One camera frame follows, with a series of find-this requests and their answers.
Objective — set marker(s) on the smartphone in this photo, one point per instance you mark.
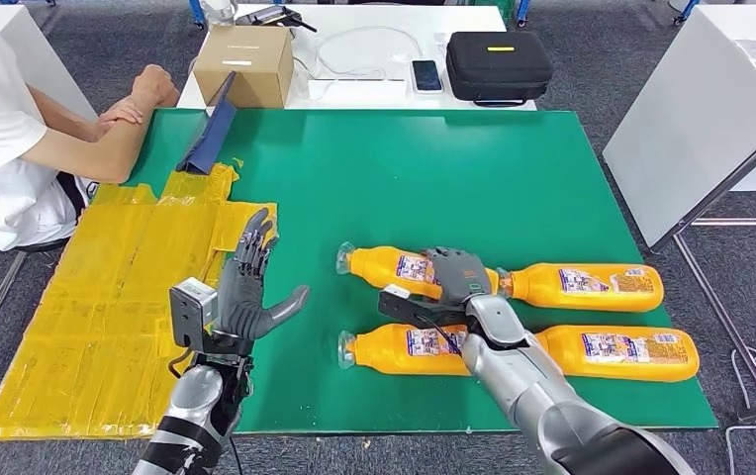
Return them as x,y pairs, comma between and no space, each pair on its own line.
427,75

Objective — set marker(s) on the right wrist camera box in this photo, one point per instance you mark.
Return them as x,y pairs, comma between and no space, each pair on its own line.
417,311

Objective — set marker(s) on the person's left hand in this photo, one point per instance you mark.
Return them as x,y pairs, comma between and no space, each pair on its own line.
121,113

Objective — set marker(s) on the black handheld tool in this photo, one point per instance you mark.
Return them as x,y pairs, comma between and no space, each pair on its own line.
273,14

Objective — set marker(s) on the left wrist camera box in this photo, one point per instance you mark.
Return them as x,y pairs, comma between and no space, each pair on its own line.
191,314

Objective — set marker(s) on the clear plastic container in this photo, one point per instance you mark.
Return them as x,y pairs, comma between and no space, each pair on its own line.
219,10

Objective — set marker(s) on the white desk panel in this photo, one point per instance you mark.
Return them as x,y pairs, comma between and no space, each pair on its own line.
37,59
692,118

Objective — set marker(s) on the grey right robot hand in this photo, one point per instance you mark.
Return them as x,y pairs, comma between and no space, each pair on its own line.
460,275

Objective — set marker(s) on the green table mat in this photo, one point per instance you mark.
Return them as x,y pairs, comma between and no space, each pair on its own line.
384,170

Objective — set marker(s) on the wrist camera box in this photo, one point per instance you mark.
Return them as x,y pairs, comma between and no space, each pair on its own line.
417,311
191,314

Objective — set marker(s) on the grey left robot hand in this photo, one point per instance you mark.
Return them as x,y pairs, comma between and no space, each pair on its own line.
243,308

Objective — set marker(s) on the person's left forearm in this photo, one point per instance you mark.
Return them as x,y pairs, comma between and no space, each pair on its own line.
70,118

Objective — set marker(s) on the black zip case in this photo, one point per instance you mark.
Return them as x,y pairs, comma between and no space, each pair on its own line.
496,65

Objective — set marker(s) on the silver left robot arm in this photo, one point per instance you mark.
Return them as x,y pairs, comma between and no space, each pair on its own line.
194,400

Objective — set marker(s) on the orange detergent bottle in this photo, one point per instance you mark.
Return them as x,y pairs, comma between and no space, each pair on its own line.
375,265
568,357
378,351
548,288

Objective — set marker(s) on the dark blue folder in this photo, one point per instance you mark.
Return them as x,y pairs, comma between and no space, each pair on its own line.
211,141

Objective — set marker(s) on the person's right forearm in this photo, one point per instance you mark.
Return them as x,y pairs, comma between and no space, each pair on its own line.
122,144

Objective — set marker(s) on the person's right hand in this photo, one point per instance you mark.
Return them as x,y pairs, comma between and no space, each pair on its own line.
155,85

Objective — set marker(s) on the cardboard box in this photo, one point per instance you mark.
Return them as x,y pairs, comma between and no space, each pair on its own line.
247,52

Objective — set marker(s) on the yellow tape sheet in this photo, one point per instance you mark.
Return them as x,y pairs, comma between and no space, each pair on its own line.
109,288

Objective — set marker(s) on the white table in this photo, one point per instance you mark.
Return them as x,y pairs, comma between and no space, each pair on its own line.
470,16

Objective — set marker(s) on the grey metal desk frame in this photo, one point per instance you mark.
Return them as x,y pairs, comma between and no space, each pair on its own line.
733,183

